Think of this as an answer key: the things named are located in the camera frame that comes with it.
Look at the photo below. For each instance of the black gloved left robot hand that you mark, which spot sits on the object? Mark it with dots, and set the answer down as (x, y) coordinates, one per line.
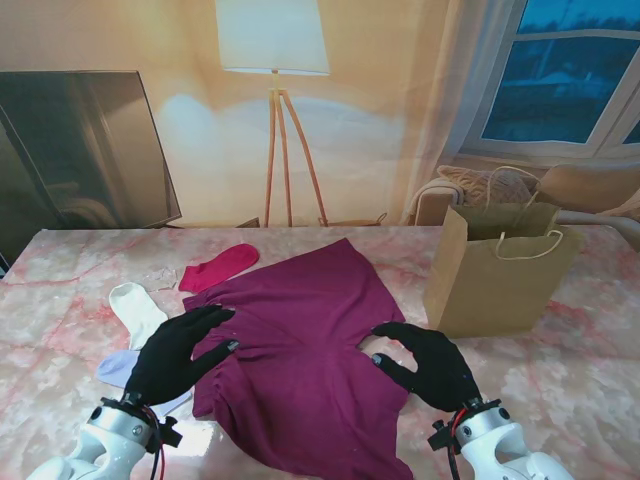
(165, 360)

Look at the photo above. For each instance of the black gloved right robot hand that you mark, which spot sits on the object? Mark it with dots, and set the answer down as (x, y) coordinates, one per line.
(440, 370)

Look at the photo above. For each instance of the lavender sock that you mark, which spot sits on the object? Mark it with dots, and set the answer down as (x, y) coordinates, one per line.
(112, 370)

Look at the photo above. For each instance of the white sock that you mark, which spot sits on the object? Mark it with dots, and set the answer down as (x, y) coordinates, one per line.
(135, 307)

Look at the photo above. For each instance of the red pink sock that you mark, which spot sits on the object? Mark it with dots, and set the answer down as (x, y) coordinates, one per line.
(220, 265)

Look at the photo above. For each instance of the magenta purple shorts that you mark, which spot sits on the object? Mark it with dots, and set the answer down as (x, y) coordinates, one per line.
(300, 325)

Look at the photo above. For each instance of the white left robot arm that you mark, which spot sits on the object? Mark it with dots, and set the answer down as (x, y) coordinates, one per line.
(110, 440)

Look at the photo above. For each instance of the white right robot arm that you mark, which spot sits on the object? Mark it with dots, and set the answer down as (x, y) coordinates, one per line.
(490, 442)

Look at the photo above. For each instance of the kraft paper bag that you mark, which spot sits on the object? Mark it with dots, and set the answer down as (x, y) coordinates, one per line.
(500, 295)

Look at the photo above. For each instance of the beige knitted cushion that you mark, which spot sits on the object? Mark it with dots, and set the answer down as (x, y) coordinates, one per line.
(475, 185)

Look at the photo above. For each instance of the dark flat screen television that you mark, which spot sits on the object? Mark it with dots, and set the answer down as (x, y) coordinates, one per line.
(75, 150)

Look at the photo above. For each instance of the beige armchair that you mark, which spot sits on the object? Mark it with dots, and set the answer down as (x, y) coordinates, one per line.
(590, 185)

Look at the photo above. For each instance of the sheer cream curtain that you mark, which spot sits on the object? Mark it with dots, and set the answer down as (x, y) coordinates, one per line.
(450, 100)

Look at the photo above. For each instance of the white framed window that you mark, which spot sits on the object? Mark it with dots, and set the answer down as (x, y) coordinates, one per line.
(550, 90)

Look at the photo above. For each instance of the white shade tripod floor lamp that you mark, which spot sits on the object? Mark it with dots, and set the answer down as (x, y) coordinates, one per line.
(272, 35)

